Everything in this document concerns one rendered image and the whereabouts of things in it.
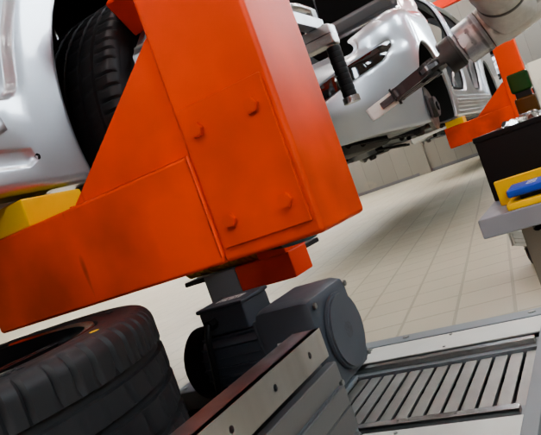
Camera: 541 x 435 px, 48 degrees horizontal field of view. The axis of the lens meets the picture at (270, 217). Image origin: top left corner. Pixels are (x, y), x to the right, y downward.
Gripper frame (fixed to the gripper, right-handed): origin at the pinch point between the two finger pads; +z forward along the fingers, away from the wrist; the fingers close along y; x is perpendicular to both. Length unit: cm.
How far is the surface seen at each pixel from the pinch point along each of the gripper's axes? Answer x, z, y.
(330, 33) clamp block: -23.4, 1.4, -8.9
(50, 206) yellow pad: -14, 48, 55
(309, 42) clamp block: -25.1, 7.1, -9.1
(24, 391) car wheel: 15, 26, 97
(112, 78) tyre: -33, 35, 35
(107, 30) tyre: -44, 32, 30
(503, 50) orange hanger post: -29, -36, -353
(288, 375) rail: 30, 16, 72
